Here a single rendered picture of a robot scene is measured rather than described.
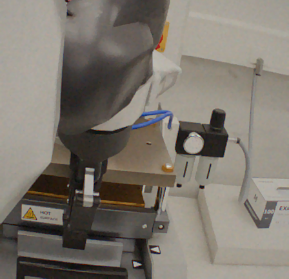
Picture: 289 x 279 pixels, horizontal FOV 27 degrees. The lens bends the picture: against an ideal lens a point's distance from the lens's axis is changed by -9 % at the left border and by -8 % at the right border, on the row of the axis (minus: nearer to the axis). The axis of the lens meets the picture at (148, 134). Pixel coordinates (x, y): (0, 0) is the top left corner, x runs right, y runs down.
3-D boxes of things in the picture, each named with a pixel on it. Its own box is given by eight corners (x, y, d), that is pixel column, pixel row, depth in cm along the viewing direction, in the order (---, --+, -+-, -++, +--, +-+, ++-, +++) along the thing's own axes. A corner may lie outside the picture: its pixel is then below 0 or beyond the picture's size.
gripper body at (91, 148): (63, 75, 64) (53, 138, 70) (58, 131, 57) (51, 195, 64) (134, 82, 65) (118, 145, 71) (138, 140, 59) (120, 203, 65)
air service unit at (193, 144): (145, 178, 111) (160, 98, 105) (224, 183, 114) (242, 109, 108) (149, 192, 106) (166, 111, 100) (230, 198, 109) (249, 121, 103)
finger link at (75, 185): (108, 153, 65) (108, 163, 64) (94, 220, 72) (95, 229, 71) (70, 148, 64) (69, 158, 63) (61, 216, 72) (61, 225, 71)
